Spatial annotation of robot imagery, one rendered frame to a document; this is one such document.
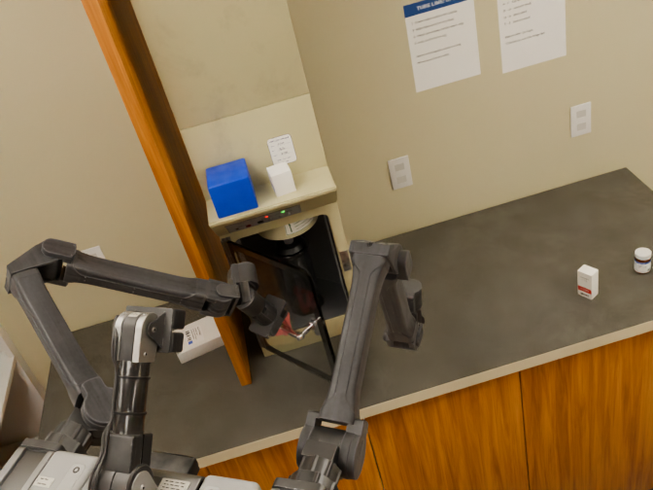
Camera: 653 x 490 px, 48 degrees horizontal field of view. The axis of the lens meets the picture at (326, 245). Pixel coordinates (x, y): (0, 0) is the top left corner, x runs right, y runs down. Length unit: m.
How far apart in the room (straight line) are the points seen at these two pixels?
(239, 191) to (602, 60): 1.33
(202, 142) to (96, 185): 0.63
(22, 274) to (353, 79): 1.14
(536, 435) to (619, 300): 0.48
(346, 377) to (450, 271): 1.11
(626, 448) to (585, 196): 0.82
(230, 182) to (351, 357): 0.62
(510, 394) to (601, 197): 0.79
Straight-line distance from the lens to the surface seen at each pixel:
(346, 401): 1.27
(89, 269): 1.67
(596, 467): 2.60
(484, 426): 2.23
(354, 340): 1.28
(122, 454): 1.17
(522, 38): 2.39
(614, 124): 2.69
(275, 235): 1.98
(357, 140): 2.34
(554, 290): 2.24
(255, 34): 1.70
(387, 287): 1.47
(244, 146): 1.80
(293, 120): 1.79
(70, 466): 1.33
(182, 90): 1.74
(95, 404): 1.47
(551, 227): 2.48
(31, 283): 1.63
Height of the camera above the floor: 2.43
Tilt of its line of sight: 36 degrees down
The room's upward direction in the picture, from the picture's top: 15 degrees counter-clockwise
